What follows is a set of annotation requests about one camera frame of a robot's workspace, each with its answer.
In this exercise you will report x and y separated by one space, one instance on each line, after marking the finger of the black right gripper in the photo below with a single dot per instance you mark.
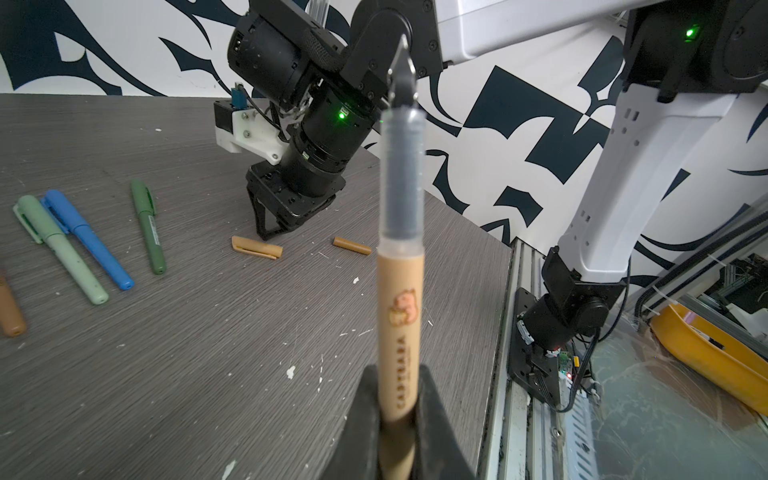
272 219

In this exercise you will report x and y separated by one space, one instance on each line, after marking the brown pen cap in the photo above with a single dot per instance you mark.
351 246

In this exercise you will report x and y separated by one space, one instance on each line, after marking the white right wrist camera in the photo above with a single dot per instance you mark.
240 125

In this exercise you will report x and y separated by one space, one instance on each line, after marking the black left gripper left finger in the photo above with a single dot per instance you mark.
356 455

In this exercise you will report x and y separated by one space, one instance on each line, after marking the dark green pen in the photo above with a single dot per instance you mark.
146 212

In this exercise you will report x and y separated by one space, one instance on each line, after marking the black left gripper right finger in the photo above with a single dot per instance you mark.
438 455

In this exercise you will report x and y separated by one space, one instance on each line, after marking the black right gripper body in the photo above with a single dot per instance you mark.
321 146

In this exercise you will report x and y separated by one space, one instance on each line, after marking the tan pen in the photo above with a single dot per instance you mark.
400 266

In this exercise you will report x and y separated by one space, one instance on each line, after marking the yellow bowl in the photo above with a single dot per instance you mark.
713 353

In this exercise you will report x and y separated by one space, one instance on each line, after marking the light green pen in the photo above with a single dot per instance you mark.
42 228

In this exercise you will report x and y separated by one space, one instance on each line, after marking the tan pen cap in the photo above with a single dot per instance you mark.
256 248

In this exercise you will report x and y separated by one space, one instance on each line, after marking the brown pen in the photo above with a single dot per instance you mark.
12 321

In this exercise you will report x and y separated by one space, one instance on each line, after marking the blue pen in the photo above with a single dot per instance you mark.
70 221

